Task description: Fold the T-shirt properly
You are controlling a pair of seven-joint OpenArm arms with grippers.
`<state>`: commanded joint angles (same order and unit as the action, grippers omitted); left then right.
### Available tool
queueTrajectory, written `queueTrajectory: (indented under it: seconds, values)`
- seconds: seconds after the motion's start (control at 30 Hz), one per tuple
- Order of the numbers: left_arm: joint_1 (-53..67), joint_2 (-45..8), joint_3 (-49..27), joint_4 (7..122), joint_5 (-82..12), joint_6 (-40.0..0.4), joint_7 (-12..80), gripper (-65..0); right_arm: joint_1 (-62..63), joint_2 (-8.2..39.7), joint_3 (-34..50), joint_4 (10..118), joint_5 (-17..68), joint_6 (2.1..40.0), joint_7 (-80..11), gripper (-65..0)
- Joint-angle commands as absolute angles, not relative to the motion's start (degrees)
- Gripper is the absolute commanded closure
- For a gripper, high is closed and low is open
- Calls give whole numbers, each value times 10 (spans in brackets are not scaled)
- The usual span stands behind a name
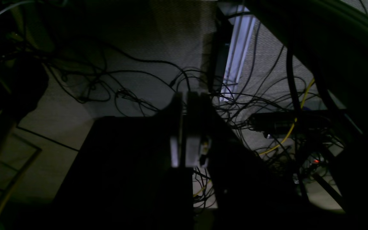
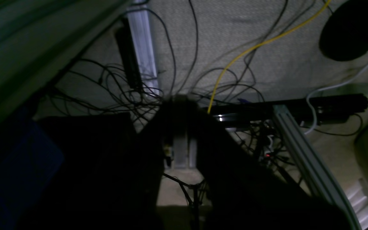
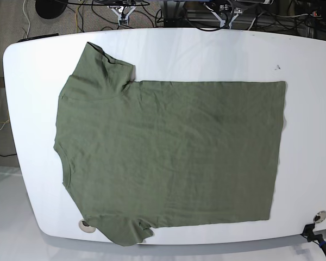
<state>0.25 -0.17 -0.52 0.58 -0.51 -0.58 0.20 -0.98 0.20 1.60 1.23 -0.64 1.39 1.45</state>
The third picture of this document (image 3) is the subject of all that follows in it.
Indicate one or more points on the table cable grommet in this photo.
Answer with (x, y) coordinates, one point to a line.
(85, 227)
(320, 217)

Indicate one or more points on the black clamp with cable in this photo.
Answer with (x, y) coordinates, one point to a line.
(311, 237)

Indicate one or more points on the left table cable grommet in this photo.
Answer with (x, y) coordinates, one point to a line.
(85, 227)

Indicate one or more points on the aluminium frame rail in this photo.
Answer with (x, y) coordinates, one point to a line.
(216, 15)

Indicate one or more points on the black round stand base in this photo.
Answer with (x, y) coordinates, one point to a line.
(50, 9)

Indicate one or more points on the right table cable grommet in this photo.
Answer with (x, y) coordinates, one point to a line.
(320, 217)

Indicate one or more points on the olive green T-shirt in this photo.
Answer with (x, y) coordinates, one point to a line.
(137, 156)

